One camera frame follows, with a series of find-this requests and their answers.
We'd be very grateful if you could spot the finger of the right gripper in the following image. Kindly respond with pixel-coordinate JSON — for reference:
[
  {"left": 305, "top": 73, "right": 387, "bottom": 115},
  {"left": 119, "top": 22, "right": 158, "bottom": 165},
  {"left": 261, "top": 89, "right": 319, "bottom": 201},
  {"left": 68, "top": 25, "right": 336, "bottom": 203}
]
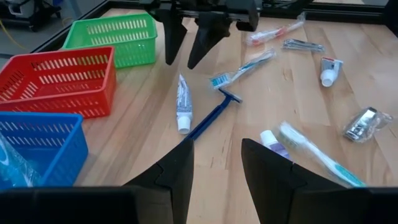
[
  {"left": 161, "top": 12, "right": 188, "bottom": 66},
  {"left": 187, "top": 19, "right": 232, "bottom": 70}
]

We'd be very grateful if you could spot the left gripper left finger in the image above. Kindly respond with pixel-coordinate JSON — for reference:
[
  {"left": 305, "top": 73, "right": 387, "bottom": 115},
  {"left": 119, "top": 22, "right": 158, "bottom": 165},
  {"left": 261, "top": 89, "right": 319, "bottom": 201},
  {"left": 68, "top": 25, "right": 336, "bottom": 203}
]
[{"left": 123, "top": 138, "right": 195, "bottom": 224}]

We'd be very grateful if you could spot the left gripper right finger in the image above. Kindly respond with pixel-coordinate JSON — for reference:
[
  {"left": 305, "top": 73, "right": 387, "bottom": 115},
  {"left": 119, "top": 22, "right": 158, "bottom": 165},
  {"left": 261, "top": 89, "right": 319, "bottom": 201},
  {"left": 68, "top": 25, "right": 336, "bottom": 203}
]
[{"left": 241, "top": 138, "right": 345, "bottom": 224}]

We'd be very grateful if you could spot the white travel toothpaste tube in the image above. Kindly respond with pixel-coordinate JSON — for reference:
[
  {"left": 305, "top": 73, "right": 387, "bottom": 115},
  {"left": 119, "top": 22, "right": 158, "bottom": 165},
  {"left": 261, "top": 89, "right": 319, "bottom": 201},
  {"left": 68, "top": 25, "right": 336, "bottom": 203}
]
[
  {"left": 259, "top": 129, "right": 292, "bottom": 161},
  {"left": 175, "top": 73, "right": 193, "bottom": 135},
  {"left": 320, "top": 56, "right": 345, "bottom": 88}
]

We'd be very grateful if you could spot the red toothbrush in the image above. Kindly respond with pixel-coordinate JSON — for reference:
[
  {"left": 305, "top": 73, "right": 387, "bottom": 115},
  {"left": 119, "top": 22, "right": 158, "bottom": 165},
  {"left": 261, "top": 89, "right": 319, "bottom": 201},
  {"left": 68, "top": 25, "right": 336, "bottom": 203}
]
[{"left": 245, "top": 11, "right": 307, "bottom": 47}]

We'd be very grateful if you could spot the blue toothbrush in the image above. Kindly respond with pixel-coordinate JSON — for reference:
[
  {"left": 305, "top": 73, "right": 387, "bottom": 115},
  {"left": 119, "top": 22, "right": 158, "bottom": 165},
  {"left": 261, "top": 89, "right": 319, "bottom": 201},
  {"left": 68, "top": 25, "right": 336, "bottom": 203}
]
[{"left": 210, "top": 47, "right": 277, "bottom": 91}]

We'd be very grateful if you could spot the teal white toothbrush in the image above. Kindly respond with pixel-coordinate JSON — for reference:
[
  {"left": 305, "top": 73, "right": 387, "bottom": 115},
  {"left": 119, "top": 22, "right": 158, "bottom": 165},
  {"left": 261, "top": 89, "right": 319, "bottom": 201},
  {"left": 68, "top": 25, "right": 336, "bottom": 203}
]
[{"left": 275, "top": 120, "right": 368, "bottom": 189}]

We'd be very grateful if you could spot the blue disposable razor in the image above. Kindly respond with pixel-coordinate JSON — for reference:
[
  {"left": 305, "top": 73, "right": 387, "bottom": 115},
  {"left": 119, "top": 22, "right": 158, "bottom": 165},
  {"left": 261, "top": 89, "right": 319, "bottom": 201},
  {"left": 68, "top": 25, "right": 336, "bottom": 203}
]
[{"left": 185, "top": 88, "right": 243, "bottom": 141}]

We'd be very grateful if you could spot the small silver battery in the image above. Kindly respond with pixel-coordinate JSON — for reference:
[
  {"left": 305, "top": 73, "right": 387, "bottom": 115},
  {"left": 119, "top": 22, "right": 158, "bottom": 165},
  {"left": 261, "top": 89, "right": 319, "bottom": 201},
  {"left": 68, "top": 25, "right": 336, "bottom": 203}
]
[{"left": 282, "top": 38, "right": 326, "bottom": 54}]

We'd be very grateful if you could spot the clear toothbrush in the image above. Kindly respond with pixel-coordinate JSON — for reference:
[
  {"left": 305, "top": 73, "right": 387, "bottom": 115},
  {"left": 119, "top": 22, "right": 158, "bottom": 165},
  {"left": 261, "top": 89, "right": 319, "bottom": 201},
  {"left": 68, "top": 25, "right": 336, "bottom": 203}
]
[{"left": 0, "top": 132, "right": 43, "bottom": 189}]

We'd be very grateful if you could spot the green plastic basket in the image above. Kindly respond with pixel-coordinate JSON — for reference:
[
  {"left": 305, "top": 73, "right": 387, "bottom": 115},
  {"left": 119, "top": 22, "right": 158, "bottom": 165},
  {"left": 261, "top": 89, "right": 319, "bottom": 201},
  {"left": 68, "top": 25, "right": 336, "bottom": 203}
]
[{"left": 62, "top": 12, "right": 159, "bottom": 69}]

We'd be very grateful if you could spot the red plastic basket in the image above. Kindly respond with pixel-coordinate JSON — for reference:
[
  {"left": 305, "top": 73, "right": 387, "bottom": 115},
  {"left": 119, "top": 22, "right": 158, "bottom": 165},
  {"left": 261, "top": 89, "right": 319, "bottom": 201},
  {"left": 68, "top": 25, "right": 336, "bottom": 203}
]
[{"left": 0, "top": 45, "right": 118, "bottom": 119}]

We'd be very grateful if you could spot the blue plastic basket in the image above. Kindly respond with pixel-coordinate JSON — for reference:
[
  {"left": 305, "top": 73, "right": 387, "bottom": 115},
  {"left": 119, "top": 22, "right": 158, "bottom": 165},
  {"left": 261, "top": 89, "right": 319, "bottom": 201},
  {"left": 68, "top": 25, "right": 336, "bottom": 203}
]
[{"left": 0, "top": 111, "right": 89, "bottom": 189}]

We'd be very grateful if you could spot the dark floor equipment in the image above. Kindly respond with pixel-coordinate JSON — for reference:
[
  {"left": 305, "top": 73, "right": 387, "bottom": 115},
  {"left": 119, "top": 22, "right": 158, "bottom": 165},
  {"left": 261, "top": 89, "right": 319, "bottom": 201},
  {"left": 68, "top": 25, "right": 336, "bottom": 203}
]
[{"left": 0, "top": 0, "right": 62, "bottom": 32}]

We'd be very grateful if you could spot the yellow floor cable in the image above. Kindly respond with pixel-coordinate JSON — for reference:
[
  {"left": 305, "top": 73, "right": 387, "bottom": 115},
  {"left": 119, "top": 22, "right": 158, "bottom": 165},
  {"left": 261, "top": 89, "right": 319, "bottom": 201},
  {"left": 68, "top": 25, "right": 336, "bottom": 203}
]
[{"left": 0, "top": 18, "right": 27, "bottom": 51}]

